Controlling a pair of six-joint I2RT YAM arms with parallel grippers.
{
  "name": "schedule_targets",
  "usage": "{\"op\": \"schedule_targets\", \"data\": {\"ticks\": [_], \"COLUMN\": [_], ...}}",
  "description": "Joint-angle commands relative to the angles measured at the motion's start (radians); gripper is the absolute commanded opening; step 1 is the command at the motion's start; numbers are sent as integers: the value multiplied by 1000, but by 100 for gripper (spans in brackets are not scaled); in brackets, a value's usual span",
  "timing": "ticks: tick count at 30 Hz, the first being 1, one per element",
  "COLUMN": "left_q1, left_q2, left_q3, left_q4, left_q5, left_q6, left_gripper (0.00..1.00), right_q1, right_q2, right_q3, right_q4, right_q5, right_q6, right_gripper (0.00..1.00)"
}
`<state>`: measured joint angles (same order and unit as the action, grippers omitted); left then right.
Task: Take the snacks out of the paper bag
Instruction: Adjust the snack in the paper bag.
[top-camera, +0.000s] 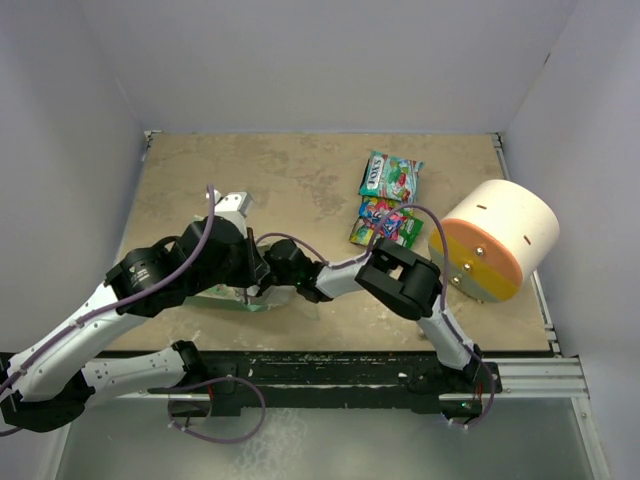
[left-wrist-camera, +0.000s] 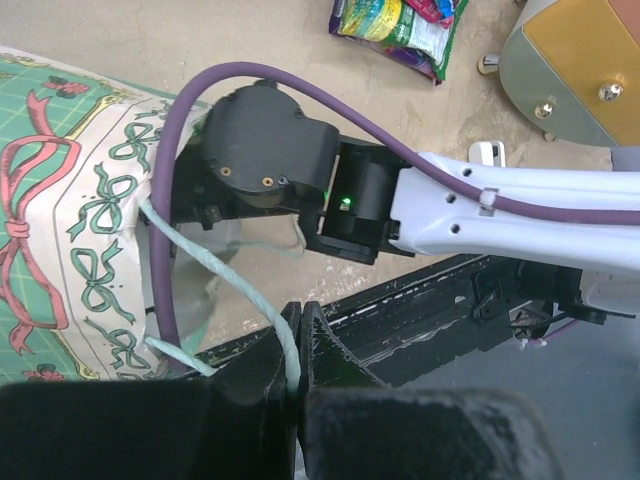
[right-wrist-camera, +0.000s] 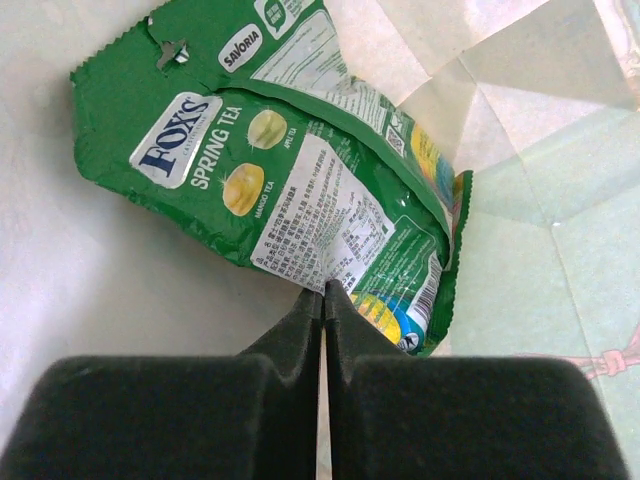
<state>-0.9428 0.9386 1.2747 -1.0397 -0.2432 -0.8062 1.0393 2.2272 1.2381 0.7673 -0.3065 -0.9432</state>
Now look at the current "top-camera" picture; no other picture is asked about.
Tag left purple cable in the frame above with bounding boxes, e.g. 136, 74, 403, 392
0, 184, 219, 436

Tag large cream cylinder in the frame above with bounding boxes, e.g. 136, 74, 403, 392
428, 179, 560, 303

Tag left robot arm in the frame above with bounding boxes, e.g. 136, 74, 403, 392
1, 213, 264, 433

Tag teal pink snack packet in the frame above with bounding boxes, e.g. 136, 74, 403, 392
358, 151, 424, 203

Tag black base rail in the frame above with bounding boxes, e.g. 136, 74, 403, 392
177, 351, 502, 419

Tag blue small snack packet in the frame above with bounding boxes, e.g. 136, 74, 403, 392
359, 196, 404, 234

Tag purple cable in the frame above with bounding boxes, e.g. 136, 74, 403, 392
0, 184, 219, 436
254, 203, 501, 431

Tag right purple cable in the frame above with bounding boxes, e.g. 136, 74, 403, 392
254, 203, 501, 431

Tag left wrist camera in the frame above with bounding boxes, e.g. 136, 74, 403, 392
214, 189, 254, 236

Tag red snack packet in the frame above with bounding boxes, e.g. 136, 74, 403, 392
371, 199, 414, 240

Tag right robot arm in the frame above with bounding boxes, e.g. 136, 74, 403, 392
260, 238, 497, 391

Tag green patterned paper bag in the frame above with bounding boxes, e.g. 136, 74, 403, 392
184, 214, 321, 321

